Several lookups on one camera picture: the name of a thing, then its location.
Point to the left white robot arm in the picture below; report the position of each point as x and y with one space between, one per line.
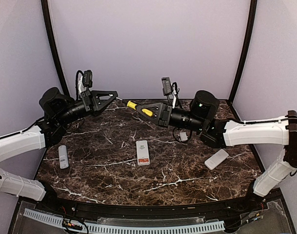
59 112

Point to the black frame post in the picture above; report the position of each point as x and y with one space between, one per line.
53 46
244 51

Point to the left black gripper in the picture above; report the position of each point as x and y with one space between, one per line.
93 104

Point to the right black frame post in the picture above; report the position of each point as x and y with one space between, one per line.
244 51

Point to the white remote control right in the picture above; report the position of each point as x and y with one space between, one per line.
216 159

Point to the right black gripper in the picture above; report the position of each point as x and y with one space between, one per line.
163 122

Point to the left black frame post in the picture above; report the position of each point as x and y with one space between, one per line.
53 46

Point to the yellow handled screwdriver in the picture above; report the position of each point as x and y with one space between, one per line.
133 105

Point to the grey remote control left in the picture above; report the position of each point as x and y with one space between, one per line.
63 157

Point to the black front rail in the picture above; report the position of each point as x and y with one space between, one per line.
230 210

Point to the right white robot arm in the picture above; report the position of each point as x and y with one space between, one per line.
224 133

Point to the white battery cover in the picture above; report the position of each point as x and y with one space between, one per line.
183 136

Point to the white remote with battery bay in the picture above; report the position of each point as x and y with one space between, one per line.
143 157

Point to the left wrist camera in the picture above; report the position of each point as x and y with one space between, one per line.
83 81

